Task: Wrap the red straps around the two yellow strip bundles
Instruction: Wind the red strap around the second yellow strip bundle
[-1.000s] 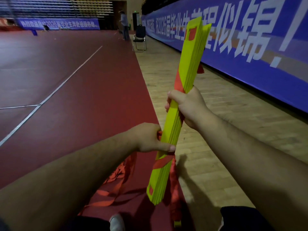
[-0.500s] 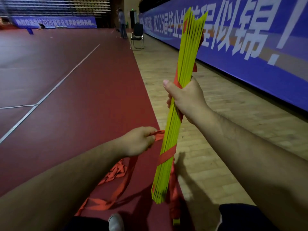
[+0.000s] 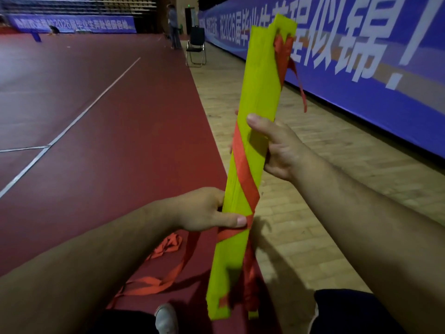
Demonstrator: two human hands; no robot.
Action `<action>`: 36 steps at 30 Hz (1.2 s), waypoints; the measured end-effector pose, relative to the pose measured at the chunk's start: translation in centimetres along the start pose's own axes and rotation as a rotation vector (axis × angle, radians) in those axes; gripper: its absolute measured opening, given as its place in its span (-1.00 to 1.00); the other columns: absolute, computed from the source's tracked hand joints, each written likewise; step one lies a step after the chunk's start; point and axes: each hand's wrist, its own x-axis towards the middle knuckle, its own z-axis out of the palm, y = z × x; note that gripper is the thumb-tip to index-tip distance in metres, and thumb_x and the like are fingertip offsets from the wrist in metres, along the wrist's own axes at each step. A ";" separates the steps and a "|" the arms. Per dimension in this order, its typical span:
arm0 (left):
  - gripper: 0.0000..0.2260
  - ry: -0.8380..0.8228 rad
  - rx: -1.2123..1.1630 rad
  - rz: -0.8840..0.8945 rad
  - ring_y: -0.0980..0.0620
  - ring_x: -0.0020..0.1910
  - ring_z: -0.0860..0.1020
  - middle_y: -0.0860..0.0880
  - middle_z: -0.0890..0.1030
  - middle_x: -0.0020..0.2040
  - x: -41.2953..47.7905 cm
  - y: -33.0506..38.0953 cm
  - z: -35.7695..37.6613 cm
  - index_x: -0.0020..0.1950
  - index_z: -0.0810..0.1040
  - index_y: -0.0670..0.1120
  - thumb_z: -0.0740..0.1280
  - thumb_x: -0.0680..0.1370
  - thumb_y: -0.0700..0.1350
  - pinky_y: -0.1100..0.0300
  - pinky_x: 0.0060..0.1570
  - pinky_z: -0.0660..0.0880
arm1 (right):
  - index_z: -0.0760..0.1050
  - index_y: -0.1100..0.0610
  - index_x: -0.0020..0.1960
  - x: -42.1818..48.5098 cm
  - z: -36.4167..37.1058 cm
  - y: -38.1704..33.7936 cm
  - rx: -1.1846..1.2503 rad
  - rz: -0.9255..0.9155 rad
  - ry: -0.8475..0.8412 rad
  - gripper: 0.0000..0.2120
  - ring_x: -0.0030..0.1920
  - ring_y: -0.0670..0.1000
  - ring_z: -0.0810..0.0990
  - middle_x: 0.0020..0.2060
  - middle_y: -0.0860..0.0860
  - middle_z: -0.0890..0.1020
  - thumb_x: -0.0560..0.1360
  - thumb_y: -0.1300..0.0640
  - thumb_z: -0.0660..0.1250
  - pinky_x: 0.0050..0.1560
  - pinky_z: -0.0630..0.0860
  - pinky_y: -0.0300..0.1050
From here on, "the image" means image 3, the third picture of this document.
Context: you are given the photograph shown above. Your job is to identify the person's right hand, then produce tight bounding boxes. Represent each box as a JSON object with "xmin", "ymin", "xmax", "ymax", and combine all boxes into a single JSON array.
[{"xmin": 229, "ymin": 109, "xmax": 313, "ymax": 183}]

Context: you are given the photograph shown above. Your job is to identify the person's left hand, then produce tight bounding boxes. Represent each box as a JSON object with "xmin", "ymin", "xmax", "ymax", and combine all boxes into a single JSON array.
[{"xmin": 173, "ymin": 186, "xmax": 248, "ymax": 233}]

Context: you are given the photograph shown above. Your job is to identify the person's left forearm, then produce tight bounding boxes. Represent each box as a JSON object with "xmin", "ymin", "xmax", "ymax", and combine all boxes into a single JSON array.
[{"xmin": 0, "ymin": 200, "xmax": 185, "ymax": 334}]

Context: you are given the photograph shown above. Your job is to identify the person's right forearm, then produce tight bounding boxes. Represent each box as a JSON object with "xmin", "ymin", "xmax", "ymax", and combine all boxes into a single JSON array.
[{"xmin": 290, "ymin": 146, "xmax": 445, "ymax": 334}]

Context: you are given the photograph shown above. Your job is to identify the white left shoe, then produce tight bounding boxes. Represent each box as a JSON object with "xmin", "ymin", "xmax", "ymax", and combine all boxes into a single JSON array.
[{"xmin": 154, "ymin": 303, "xmax": 179, "ymax": 334}]

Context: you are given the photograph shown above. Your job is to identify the black left trouser leg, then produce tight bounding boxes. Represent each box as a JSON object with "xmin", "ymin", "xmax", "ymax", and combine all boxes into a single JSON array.
[{"xmin": 87, "ymin": 309, "xmax": 159, "ymax": 334}]

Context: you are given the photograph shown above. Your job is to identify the black trouser leg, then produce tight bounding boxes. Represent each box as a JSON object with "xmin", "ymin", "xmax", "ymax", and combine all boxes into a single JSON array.
[
  {"xmin": 87, "ymin": 309, "xmax": 159, "ymax": 334},
  {"xmin": 307, "ymin": 288, "xmax": 407, "ymax": 334}
]

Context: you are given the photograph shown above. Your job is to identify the black folding chair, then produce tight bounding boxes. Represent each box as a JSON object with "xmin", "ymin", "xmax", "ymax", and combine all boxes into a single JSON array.
[{"xmin": 185, "ymin": 26, "xmax": 208, "ymax": 68}]

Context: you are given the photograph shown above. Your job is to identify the black right trouser leg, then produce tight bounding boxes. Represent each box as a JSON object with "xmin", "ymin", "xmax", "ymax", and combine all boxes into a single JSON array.
[{"xmin": 307, "ymin": 288, "xmax": 407, "ymax": 334}]

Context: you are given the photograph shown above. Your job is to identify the blue banner with white print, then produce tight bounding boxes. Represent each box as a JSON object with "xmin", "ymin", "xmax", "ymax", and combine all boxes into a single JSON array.
[
  {"xmin": 6, "ymin": 13, "xmax": 72, "ymax": 33},
  {"xmin": 71, "ymin": 15, "xmax": 137, "ymax": 34}
]

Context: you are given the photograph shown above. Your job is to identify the rows of bleacher seats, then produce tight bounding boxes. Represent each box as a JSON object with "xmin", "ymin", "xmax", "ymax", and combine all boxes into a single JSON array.
[{"xmin": 0, "ymin": 0, "xmax": 157, "ymax": 16}]

